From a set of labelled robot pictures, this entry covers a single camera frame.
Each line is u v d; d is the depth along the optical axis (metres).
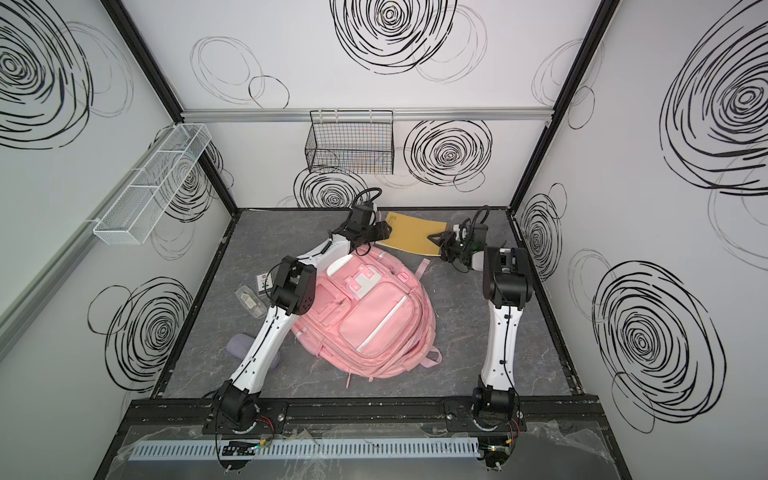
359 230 0.92
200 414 0.74
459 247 0.97
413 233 1.09
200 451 0.69
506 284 0.64
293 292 0.70
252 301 0.93
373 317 0.85
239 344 0.83
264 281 0.99
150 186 0.72
